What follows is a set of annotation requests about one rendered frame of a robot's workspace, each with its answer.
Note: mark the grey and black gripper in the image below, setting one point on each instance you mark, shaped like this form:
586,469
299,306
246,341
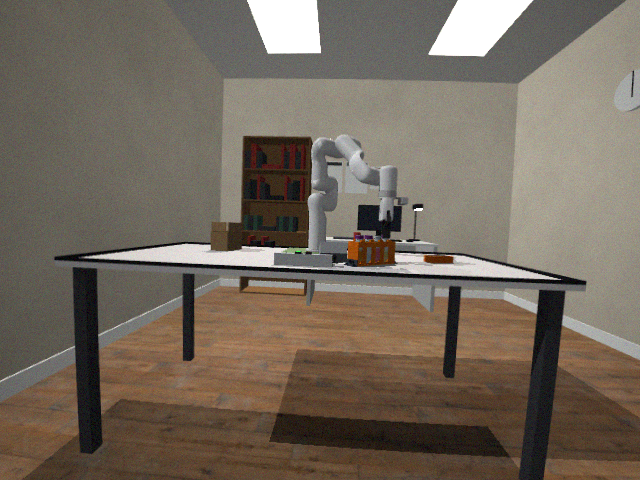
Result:
386,213

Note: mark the small brown cardboard box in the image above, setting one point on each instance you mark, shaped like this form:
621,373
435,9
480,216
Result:
222,240

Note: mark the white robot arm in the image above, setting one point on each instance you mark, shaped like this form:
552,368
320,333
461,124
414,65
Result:
344,147

